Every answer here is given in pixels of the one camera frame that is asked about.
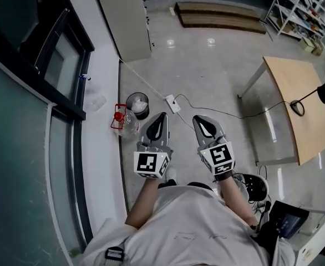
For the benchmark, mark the person's left forearm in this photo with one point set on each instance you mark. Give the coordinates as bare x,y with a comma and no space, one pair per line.
143,204

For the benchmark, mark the white power strip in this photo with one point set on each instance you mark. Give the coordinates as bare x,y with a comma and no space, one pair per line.
173,104

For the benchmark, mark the cardboard box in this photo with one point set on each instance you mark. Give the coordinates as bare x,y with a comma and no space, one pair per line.
318,50
307,43

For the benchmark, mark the black mesh waste bin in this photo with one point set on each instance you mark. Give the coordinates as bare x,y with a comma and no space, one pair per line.
143,113

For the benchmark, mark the black waist harness gear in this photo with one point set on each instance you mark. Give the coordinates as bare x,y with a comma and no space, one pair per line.
265,226

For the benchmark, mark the dark metal window frame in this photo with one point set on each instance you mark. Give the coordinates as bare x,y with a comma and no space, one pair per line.
80,176

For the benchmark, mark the white metal shelf rack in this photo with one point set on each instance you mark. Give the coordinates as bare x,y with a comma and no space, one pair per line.
301,7

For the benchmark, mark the person's black shorts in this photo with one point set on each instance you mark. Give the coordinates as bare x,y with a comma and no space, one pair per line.
195,185

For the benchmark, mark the brown wooden pallet steps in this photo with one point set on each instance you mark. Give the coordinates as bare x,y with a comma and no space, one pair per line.
220,17

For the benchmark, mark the person's left white shoe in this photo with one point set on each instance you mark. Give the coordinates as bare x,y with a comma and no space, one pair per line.
170,174

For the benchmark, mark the white cabinet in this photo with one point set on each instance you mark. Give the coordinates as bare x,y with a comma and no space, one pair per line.
123,18

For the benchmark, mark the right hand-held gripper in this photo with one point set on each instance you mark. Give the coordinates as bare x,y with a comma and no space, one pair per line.
220,156

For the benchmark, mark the light wooden table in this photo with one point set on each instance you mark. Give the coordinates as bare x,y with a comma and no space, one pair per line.
304,126

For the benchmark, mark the black tablet screen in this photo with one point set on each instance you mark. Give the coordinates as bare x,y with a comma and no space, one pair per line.
287,220

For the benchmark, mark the person's right forearm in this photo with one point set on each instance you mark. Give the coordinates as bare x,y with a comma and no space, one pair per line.
237,204

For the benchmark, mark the person's white shirt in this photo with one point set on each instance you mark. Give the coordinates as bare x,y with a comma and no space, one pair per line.
184,231

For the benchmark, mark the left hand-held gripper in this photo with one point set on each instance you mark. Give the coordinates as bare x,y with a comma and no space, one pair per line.
146,162

